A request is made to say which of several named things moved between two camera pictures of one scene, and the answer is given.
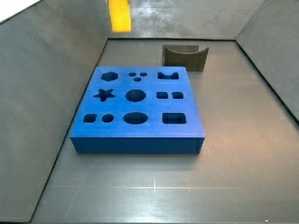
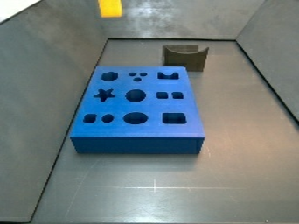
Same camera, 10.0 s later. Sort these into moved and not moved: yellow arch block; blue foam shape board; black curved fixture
Moved: yellow arch block
Not moved: black curved fixture; blue foam shape board
